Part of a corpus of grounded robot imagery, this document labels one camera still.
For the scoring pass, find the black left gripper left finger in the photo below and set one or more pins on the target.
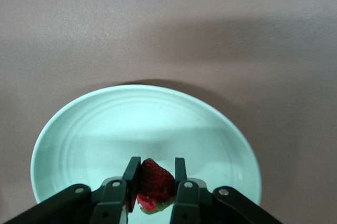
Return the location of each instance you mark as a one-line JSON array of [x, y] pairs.
[[110, 203]]

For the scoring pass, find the brown table cover mat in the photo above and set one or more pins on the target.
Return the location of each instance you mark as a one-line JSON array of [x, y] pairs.
[[168, 24]]

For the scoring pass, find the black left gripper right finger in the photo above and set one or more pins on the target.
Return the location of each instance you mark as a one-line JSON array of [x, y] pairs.
[[189, 203]]

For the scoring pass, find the pale green round plate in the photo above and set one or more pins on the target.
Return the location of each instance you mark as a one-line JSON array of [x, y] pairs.
[[131, 129]]

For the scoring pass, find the red strawberry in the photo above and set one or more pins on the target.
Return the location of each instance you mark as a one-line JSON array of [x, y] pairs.
[[155, 179]]

